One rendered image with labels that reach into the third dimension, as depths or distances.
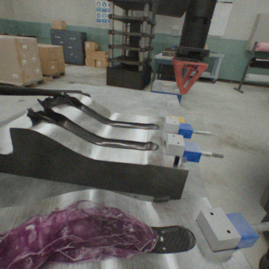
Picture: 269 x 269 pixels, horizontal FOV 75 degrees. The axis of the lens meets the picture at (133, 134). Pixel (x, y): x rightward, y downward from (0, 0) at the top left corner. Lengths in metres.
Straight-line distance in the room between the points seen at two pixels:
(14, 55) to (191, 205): 4.02
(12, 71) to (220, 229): 4.19
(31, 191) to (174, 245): 0.31
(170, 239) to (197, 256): 0.04
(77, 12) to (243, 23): 5.48
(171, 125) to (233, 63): 6.59
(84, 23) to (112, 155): 7.44
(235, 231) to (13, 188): 0.43
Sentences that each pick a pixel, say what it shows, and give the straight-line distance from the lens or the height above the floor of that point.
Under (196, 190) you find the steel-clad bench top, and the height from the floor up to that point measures 0.80.
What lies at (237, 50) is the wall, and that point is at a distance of 7.01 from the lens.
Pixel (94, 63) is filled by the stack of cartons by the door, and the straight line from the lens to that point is 7.17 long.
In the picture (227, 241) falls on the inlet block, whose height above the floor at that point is 0.88.
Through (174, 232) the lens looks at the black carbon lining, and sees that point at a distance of 0.32.
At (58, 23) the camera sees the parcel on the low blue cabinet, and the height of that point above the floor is 1.32.
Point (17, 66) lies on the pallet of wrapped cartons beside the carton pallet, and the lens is 4.16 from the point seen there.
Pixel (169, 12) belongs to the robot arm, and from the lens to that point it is 0.43.
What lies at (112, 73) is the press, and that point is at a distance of 4.52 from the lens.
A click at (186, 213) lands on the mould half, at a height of 0.86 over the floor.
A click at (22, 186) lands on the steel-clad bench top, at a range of 0.48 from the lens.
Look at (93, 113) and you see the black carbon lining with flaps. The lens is 0.54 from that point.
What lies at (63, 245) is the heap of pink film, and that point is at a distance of 0.23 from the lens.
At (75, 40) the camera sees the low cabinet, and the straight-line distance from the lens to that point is 7.34.
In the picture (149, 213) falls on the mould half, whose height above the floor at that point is 0.86.
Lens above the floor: 1.11
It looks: 29 degrees down
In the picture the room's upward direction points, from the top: 5 degrees clockwise
